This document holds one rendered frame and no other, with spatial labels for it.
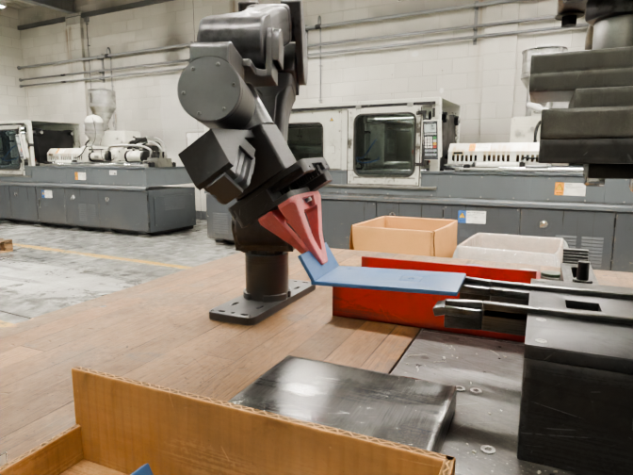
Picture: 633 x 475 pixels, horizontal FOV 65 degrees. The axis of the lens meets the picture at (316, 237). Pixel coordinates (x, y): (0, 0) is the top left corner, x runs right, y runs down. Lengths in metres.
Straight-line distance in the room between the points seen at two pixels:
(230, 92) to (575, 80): 0.27
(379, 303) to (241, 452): 0.37
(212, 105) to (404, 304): 0.34
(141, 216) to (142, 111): 3.25
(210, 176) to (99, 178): 7.43
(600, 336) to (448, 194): 4.66
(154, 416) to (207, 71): 0.28
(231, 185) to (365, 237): 2.39
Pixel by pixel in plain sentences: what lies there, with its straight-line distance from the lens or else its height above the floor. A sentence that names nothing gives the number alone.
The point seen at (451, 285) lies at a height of 0.99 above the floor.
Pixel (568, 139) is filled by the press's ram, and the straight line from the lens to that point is 0.37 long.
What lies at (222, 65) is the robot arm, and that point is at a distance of 0.46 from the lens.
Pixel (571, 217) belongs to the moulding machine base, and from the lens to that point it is 4.92.
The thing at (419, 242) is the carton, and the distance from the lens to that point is 2.71.
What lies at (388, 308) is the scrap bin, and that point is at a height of 0.92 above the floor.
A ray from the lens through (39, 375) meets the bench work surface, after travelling 0.57.
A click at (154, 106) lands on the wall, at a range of 9.87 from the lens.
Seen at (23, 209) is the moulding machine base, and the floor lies 0.26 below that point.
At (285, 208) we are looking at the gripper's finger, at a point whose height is 1.06.
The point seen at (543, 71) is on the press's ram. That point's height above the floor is 1.17.
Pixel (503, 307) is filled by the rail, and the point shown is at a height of 0.99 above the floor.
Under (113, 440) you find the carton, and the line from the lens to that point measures 0.37.
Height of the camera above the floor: 1.11
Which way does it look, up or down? 9 degrees down
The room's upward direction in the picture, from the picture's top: straight up
